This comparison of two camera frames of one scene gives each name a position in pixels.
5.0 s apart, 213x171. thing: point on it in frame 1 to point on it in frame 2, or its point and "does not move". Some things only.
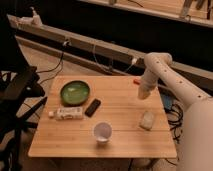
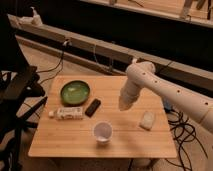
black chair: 21,94 does not move
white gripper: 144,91 to 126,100
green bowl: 75,93 does not move
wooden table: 103,117 does not move
